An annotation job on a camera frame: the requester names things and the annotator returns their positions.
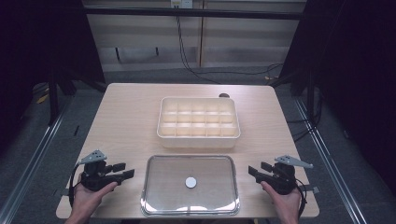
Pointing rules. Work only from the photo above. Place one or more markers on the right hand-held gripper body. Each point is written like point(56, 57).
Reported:
point(282, 176)

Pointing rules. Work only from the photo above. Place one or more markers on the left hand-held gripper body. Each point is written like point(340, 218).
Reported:
point(95, 174)

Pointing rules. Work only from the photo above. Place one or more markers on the clear rectangular lid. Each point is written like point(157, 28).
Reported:
point(190, 186)

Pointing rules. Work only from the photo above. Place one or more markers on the small white round disc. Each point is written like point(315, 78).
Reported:
point(190, 182)

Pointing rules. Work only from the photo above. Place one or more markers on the white compartment storage box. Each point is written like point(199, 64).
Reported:
point(198, 122)

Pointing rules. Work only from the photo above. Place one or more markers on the person's left hand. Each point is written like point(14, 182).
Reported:
point(88, 197)

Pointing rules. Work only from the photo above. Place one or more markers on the person's right hand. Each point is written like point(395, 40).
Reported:
point(285, 203)

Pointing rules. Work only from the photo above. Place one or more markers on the dark round table grommet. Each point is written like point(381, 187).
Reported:
point(223, 95)

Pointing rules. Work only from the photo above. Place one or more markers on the black metal stand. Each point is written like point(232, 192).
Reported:
point(54, 96)
point(306, 90)

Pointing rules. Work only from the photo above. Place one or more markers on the black horizontal metal bar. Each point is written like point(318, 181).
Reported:
point(193, 13)

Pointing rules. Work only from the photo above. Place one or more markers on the aluminium floor rail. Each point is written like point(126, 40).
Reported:
point(29, 165)
point(331, 161)

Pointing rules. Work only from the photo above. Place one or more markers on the white wall socket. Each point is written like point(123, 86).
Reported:
point(181, 3)

